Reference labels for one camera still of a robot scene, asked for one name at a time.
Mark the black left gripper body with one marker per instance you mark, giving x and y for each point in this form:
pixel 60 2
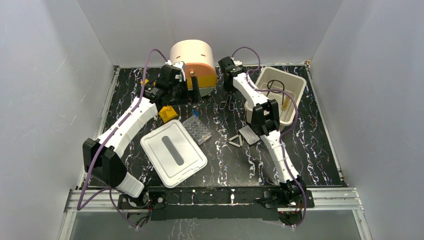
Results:
pixel 185 94

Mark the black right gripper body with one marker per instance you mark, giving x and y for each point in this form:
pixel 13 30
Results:
pixel 228 87

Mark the blue capped vial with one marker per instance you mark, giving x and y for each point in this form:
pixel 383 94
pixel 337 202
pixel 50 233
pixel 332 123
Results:
pixel 195 113

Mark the yellow test tube rack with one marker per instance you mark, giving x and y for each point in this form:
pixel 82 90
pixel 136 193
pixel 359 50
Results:
pixel 167 113

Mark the clear plastic tube rack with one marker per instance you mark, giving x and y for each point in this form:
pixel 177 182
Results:
pixel 197 130

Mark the white clay pipe triangle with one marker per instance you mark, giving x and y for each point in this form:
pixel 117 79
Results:
pixel 236 141

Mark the white plastic bin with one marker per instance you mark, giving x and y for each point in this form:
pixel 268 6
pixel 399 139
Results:
pixel 283 85

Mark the brown test tube brush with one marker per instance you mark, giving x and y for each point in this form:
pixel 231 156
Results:
pixel 284 104

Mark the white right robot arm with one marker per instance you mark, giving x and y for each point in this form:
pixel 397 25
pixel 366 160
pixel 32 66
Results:
pixel 265 123

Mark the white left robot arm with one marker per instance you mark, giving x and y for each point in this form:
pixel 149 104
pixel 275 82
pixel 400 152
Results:
pixel 102 156

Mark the round white drawer cabinet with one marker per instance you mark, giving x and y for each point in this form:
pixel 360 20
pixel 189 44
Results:
pixel 199 62

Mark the white paper packet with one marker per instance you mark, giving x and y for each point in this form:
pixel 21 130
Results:
pixel 249 135

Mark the white bin lid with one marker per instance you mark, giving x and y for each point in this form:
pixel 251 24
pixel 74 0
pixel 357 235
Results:
pixel 173 153

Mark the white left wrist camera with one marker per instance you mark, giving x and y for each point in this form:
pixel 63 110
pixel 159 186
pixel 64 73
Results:
pixel 177 70

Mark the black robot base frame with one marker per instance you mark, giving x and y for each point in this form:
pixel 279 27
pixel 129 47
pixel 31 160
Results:
pixel 271 203

